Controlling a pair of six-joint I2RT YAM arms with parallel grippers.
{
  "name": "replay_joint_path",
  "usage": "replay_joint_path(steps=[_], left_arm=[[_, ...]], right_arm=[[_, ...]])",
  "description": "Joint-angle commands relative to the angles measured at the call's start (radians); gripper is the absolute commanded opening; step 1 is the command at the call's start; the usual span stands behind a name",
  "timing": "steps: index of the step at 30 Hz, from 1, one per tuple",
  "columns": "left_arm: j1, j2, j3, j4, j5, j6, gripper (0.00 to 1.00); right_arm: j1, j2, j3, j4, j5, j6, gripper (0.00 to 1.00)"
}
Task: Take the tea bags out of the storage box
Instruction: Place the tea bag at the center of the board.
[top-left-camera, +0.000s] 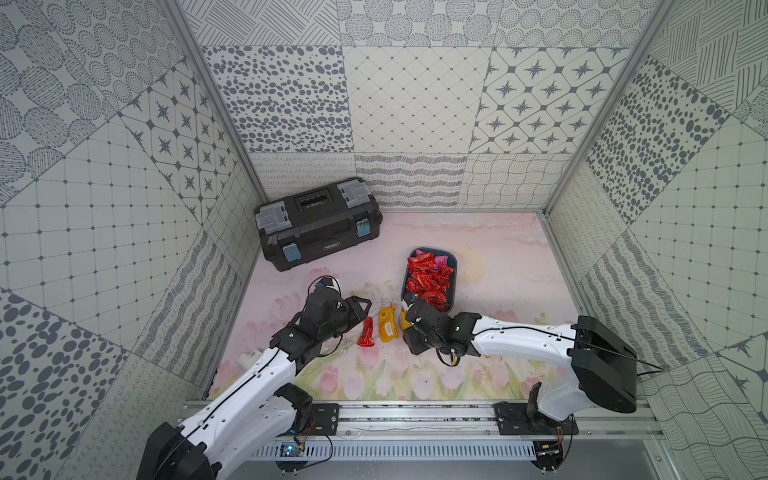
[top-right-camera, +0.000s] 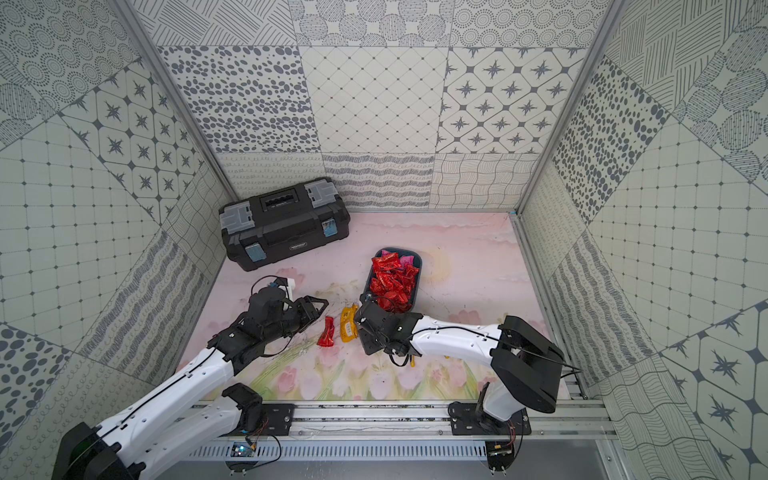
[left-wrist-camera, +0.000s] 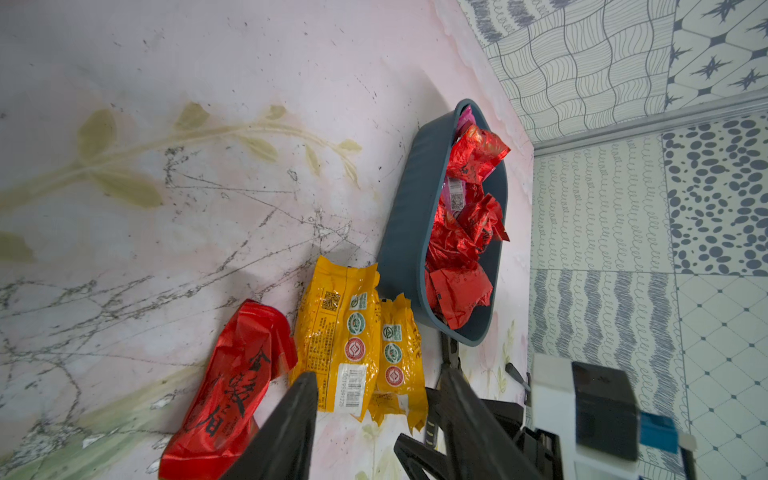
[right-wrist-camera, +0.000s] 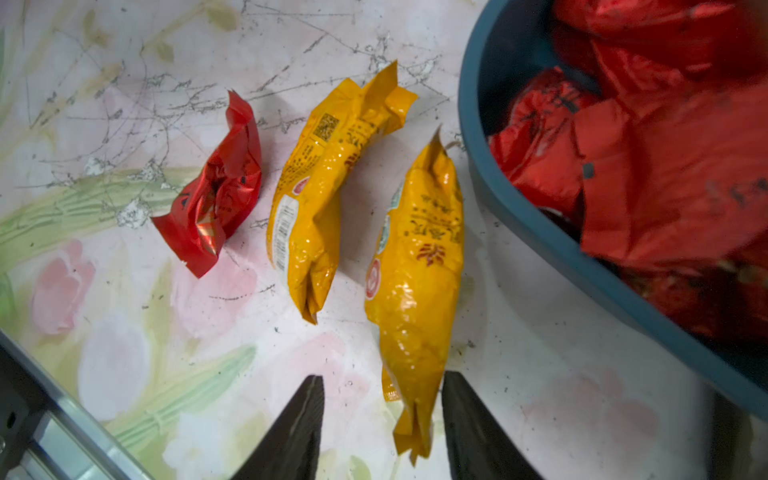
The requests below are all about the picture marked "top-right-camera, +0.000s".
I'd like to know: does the yellow tea bag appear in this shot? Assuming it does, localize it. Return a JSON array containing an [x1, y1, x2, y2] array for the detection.
[[340, 305, 358, 343]]

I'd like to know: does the teal plastic storage box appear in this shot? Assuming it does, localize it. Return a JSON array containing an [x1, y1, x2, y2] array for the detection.
[[361, 246, 424, 314]]

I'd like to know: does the magenta tea bag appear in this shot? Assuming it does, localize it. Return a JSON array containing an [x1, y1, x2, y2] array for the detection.
[[382, 250, 415, 267]]

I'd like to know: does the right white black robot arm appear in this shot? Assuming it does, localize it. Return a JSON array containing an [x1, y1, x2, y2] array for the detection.
[[354, 301, 566, 421]]

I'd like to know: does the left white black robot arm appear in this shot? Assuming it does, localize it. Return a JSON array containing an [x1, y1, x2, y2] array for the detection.
[[52, 280, 329, 479]]

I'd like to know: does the pile of red tea bags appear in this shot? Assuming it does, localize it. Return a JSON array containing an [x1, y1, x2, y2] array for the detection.
[[368, 251, 420, 314]]

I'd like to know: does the black plastic toolbox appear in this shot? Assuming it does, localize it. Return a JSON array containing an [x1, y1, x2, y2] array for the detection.
[[219, 177, 351, 271]]

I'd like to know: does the white ventilation grille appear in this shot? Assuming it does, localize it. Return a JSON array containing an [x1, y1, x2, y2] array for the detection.
[[187, 439, 486, 462]]

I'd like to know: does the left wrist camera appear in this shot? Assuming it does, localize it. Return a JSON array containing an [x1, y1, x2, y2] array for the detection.
[[269, 276, 296, 297]]

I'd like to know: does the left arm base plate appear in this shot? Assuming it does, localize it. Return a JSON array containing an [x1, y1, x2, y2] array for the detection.
[[235, 403, 296, 437]]

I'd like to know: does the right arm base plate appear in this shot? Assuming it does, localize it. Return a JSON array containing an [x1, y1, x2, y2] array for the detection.
[[447, 401, 532, 436]]

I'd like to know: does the aluminium mounting rail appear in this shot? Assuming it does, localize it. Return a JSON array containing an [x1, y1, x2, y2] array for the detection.
[[278, 400, 618, 441]]

